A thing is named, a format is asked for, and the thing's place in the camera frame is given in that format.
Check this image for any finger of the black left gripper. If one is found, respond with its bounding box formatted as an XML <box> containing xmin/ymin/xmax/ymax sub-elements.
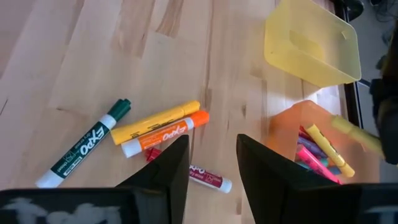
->
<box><xmin>369</xmin><ymin>77</ymin><xmax>398</xmax><ymax>165</ymax></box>

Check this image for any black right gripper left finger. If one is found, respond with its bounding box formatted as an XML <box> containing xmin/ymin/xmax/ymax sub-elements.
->
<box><xmin>115</xmin><ymin>134</ymin><xmax>190</xmax><ymax>224</ymax></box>

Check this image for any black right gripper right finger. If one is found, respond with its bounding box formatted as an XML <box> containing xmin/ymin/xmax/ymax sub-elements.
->
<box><xmin>236</xmin><ymin>134</ymin><xmax>358</xmax><ymax>224</ymax></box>

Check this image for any yellow highlighter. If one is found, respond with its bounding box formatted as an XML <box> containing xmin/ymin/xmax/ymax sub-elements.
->
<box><xmin>305</xmin><ymin>123</ymin><xmax>356</xmax><ymax>179</ymax></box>
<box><xmin>330</xmin><ymin>114</ymin><xmax>386</xmax><ymax>156</ymax></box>

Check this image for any maroon Expo marker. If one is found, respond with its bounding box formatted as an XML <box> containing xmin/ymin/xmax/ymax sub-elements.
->
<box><xmin>145</xmin><ymin>147</ymin><xmax>233</xmax><ymax>194</ymax></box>

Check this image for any orange Expo marker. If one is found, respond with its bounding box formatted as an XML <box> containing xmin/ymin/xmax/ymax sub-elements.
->
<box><xmin>120</xmin><ymin>110</ymin><xmax>210</xmax><ymax>159</ymax></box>

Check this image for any pink highlighter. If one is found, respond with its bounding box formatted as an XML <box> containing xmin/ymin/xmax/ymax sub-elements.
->
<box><xmin>294</xmin><ymin>144</ymin><xmax>343</xmax><ymax>185</ymax></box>

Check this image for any purple highlighter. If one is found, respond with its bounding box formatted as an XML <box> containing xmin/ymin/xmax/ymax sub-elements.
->
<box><xmin>297</xmin><ymin>136</ymin><xmax>328</xmax><ymax>159</ymax></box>

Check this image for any orange-yellow highlighter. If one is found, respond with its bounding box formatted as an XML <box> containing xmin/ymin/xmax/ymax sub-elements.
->
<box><xmin>110</xmin><ymin>100</ymin><xmax>201</xmax><ymax>146</ymax></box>

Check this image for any red highlighter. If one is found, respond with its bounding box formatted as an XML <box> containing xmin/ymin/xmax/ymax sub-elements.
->
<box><xmin>298</xmin><ymin>125</ymin><xmax>313</xmax><ymax>141</ymax></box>

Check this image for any dark green Expo marker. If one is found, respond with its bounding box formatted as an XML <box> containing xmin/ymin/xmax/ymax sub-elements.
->
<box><xmin>35</xmin><ymin>98</ymin><xmax>132</xmax><ymax>189</ymax></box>

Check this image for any orange translucent plastic bin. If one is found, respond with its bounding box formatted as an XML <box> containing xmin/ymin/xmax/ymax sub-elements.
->
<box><xmin>266</xmin><ymin>99</ymin><xmax>382</xmax><ymax>185</ymax></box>

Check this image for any yellow translucent plastic bin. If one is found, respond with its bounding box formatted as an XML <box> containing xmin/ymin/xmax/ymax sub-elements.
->
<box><xmin>263</xmin><ymin>0</ymin><xmax>363</xmax><ymax>88</ymax></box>

